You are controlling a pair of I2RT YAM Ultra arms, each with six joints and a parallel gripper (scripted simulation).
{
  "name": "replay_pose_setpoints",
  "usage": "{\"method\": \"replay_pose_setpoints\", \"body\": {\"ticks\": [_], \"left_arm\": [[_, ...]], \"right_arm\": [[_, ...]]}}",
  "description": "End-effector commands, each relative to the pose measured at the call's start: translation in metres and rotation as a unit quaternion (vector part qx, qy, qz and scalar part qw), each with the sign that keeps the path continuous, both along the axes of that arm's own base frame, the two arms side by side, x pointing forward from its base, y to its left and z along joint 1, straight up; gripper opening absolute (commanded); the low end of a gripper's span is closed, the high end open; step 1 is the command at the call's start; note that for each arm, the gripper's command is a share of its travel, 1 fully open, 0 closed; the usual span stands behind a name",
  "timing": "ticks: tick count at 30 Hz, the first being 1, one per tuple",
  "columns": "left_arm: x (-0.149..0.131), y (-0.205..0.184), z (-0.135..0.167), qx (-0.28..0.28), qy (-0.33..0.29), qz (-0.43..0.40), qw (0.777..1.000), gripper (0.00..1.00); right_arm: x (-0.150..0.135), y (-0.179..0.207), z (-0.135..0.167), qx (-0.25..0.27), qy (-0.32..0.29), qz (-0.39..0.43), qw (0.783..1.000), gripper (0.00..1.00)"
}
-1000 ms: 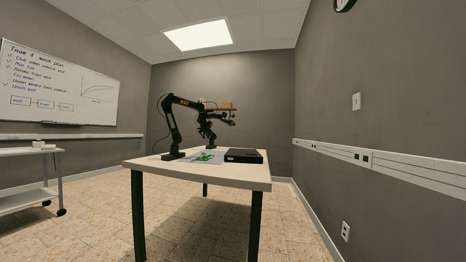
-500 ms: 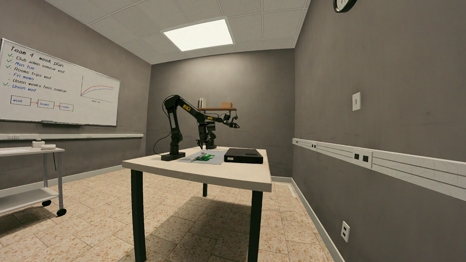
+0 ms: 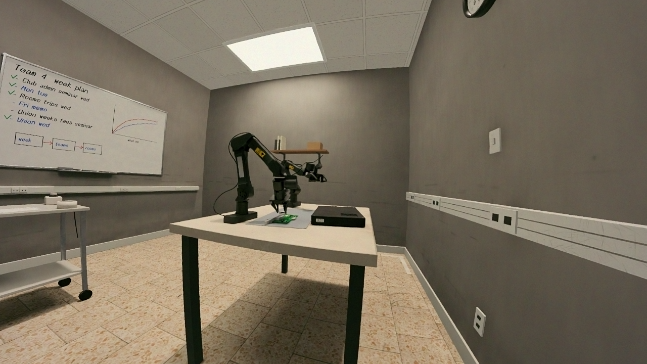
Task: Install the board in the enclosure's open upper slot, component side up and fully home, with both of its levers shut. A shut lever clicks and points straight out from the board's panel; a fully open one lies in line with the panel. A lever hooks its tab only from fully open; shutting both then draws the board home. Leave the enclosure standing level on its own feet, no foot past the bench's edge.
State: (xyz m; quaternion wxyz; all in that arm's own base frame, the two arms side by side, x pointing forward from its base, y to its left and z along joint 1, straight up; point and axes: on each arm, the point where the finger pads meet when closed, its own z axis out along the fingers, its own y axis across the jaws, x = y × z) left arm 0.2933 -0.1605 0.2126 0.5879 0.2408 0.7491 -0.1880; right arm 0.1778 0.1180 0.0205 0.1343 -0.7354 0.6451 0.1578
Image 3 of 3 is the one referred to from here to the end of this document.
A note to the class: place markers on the grey flat mat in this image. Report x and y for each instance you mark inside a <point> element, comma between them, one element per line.
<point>301,222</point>

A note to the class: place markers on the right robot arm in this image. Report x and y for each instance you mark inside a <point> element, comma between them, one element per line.
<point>245,188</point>

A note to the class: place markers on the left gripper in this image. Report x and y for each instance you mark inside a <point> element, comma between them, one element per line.
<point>314,176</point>

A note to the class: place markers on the green circuit board with grey panel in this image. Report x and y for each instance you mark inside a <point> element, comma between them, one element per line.
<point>282,218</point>

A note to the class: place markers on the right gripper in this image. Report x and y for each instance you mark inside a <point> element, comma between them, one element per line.
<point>281,198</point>

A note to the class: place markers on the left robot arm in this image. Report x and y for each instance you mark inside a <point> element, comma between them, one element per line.
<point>303,172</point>

